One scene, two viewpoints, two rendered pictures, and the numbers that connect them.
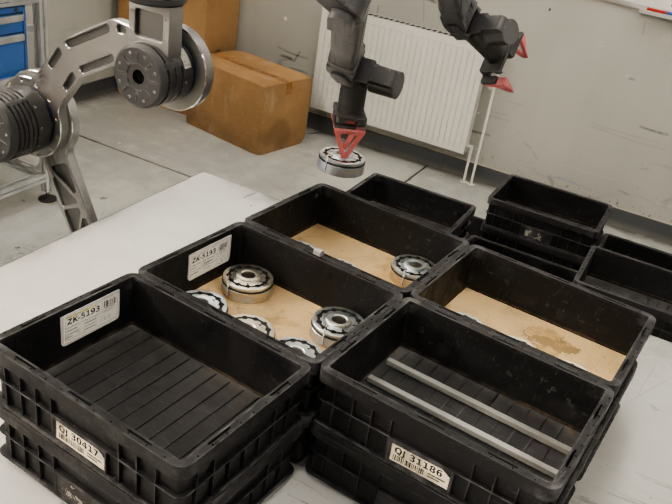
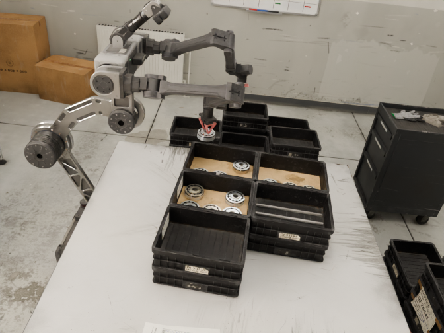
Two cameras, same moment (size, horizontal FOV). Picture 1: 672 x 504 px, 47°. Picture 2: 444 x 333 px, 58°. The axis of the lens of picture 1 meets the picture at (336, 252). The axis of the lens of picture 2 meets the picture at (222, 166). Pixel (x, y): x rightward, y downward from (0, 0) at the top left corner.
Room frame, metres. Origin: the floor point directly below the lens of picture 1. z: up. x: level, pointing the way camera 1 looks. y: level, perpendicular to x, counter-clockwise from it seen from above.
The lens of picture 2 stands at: (-0.25, 0.75, 2.20)
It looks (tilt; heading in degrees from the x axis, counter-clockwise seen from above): 35 degrees down; 335
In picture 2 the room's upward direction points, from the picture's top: 7 degrees clockwise
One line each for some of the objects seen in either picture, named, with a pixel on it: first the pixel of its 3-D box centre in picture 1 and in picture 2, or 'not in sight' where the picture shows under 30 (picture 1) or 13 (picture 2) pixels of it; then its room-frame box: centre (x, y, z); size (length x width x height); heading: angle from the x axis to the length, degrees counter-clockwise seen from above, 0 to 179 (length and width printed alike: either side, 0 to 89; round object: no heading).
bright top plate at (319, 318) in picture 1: (338, 322); (235, 196); (1.22, -0.03, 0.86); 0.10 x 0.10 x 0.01
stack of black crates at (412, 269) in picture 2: not in sight; (415, 275); (0.84, -1.22, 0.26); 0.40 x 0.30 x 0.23; 156
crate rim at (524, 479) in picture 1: (468, 384); (292, 206); (1.02, -0.25, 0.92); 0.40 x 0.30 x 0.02; 61
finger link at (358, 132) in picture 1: (346, 135); (208, 125); (1.59, 0.02, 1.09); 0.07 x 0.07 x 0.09; 8
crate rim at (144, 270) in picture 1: (272, 288); (213, 193); (1.21, 0.10, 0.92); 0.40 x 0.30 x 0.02; 61
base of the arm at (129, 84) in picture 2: not in sight; (131, 84); (1.41, 0.47, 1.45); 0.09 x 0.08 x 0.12; 156
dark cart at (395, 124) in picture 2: not in sight; (406, 166); (1.68, -1.80, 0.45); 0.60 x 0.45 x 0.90; 66
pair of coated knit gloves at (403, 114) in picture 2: not in sight; (407, 114); (1.79, -1.73, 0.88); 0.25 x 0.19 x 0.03; 66
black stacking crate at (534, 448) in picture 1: (461, 408); (290, 213); (1.02, -0.25, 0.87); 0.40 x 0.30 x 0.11; 61
